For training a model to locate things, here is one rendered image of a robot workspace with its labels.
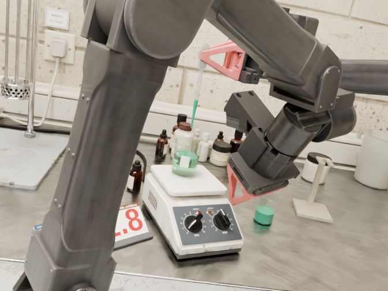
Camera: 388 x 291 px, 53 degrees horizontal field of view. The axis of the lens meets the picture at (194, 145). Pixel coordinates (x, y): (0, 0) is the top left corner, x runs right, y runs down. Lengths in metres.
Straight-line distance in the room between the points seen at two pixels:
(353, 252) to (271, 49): 0.54
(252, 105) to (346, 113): 0.13
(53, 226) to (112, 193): 0.06
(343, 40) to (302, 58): 0.83
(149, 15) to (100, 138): 0.11
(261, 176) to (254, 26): 0.25
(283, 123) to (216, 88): 0.71
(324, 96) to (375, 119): 0.89
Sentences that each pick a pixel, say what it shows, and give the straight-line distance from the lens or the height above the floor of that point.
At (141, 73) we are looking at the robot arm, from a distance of 0.32.
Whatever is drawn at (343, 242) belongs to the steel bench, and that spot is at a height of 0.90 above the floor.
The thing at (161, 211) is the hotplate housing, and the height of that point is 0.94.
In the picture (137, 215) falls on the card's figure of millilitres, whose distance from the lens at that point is 0.72.
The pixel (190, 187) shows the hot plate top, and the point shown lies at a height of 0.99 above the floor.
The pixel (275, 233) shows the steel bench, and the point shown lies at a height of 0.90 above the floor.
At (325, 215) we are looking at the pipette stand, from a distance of 0.96.
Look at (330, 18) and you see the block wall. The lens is 1.27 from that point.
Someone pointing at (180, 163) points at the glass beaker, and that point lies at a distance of 0.73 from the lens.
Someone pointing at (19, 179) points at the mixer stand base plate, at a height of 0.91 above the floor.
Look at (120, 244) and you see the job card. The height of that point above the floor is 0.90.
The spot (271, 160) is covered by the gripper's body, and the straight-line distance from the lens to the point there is 0.55.
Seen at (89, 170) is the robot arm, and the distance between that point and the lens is 0.34.
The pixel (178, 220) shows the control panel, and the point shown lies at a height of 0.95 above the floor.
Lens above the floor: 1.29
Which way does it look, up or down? 19 degrees down
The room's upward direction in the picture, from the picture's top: 11 degrees clockwise
